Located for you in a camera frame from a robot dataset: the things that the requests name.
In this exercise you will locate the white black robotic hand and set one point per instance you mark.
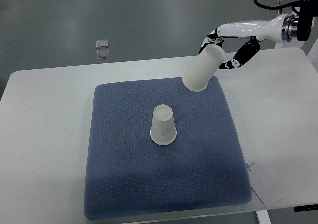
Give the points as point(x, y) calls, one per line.
point(281, 30)

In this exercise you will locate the blue textured foam cushion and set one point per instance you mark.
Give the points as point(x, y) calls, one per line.
point(128, 174)

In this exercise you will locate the white paper cup on cushion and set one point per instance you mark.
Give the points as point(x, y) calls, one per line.
point(163, 130)

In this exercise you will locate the white paper tag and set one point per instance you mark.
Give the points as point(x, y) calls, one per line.
point(264, 188)

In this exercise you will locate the upper metal floor plate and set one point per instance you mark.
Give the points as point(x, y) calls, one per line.
point(102, 43)

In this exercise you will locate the white table leg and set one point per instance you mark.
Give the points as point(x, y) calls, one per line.
point(263, 217)

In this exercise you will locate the person in white trousers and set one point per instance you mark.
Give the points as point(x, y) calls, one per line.
point(311, 46)

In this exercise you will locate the white paper cup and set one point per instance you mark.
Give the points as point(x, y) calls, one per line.
point(198, 75)
point(163, 130)

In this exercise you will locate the black table control panel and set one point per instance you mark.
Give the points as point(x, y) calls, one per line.
point(303, 208)

